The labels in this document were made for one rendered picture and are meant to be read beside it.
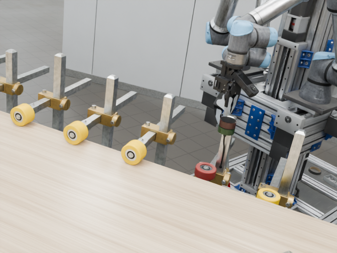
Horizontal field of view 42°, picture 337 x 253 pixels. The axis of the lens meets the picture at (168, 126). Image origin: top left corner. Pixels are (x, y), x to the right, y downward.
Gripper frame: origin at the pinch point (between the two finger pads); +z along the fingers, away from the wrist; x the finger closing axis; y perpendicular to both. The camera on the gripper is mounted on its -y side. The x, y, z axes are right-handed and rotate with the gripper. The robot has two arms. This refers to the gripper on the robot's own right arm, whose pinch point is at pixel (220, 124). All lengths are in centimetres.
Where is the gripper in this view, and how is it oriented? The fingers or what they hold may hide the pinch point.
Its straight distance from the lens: 208.1
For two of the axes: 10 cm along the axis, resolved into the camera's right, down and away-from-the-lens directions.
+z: -1.4, 8.9, 4.3
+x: -8.8, -3.1, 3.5
